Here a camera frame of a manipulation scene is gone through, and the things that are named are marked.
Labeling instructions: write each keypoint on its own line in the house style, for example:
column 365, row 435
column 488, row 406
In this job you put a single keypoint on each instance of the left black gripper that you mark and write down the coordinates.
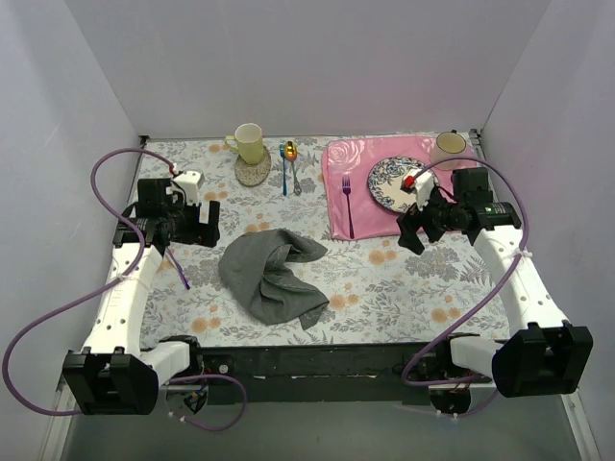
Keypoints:
column 202, row 229

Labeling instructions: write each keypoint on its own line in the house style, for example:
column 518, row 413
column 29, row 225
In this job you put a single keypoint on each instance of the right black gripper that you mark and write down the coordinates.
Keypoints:
column 424, row 219

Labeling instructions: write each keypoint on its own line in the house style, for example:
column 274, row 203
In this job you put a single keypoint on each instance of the grey cloth napkin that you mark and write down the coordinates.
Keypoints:
column 254, row 269

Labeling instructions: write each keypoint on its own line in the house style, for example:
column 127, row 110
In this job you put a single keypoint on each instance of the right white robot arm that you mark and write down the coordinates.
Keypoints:
column 544, row 354

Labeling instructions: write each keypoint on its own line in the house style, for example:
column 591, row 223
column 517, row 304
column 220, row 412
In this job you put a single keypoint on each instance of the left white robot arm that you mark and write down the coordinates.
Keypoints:
column 135, row 258

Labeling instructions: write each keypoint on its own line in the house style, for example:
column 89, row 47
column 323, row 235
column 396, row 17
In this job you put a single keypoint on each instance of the blue floral plate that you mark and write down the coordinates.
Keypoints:
column 384, row 182

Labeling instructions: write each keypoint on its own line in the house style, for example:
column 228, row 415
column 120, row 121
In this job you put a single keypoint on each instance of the floral tablecloth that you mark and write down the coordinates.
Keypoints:
column 378, row 292

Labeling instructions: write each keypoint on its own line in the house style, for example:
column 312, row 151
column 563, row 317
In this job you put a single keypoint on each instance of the purple fork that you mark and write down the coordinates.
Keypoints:
column 347, row 190

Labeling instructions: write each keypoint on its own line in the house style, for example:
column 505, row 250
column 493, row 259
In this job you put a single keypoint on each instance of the round woven coaster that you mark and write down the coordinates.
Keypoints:
column 251, row 175

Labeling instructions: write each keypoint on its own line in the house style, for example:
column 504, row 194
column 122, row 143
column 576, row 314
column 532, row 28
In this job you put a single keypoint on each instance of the pink floral placemat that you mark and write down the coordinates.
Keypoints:
column 363, row 178

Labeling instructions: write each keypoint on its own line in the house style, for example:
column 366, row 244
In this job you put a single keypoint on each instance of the cream mug dark rim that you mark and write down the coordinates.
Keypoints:
column 448, row 147

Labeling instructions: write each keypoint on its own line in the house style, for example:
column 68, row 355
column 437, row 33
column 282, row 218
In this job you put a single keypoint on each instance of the yellow-green mug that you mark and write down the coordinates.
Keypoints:
column 247, row 142

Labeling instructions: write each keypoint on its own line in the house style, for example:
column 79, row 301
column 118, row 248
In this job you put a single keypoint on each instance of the gold bowl spoon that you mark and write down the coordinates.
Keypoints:
column 291, row 155

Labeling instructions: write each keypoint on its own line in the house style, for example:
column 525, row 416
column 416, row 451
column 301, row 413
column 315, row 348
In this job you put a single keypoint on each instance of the gold spoon purple handle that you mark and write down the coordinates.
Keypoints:
column 173, row 261

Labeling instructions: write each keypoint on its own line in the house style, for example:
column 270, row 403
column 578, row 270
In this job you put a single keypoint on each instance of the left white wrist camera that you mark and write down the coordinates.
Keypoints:
column 184, row 187

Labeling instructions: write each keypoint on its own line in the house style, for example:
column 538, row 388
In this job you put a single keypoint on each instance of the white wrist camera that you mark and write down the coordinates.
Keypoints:
column 419, row 185
column 184, row 187

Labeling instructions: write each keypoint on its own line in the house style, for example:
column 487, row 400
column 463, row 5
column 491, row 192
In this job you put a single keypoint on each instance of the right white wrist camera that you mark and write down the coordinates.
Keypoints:
column 419, row 185

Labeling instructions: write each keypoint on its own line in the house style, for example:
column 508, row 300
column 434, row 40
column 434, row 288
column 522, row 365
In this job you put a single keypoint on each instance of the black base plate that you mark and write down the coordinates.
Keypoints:
column 330, row 373

